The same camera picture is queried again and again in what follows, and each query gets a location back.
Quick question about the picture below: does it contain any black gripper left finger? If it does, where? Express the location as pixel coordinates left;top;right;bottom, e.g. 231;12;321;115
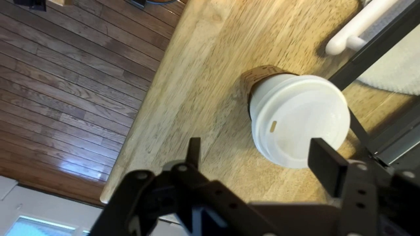
185;136;202;169

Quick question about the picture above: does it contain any white coffee cup with lid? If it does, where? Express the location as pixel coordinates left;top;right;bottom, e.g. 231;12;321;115
248;72;352;169

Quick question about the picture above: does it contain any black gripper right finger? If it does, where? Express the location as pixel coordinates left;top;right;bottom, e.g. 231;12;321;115
307;136;352;198

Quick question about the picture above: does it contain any white knitted cloth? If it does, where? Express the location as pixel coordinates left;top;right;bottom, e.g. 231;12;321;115
356;25;420;96

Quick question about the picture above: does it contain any black toaster oven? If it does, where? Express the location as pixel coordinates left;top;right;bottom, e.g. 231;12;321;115
324;0;420;176

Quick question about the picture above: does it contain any brown cork cup sleeve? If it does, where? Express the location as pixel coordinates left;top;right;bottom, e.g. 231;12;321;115
240;64;300;110

